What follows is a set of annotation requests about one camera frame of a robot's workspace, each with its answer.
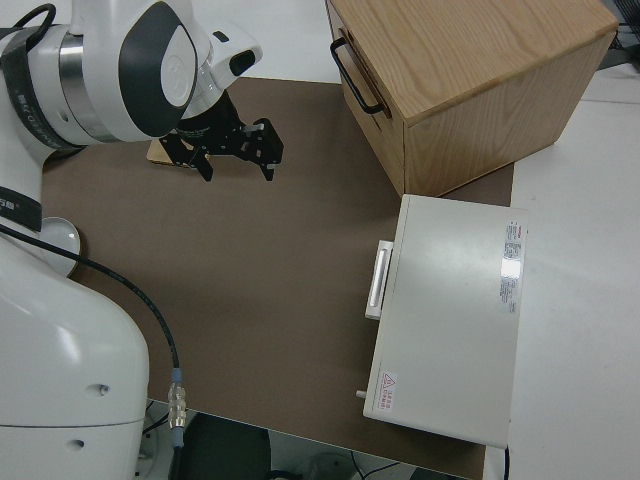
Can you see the brown table mat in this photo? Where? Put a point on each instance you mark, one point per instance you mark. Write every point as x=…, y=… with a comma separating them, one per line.
x=260, y=280

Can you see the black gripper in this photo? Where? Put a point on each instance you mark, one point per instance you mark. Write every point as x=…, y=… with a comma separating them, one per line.
x=250, y=145

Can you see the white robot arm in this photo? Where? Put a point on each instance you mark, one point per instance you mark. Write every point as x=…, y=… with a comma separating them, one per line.
x=75, y=340

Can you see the light blue lidded jar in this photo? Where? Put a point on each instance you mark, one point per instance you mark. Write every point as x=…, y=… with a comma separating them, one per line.
x=62, y=235

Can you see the wooden drawer cabinet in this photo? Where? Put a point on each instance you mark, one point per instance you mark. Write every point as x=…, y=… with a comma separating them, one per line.
x=475, y=75

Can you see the wooden mug rack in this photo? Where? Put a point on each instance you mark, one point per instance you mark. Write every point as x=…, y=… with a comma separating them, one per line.
x=155, y=152

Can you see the white toaster oven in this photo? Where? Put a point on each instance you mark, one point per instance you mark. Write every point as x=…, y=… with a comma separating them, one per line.
x=450, y=310

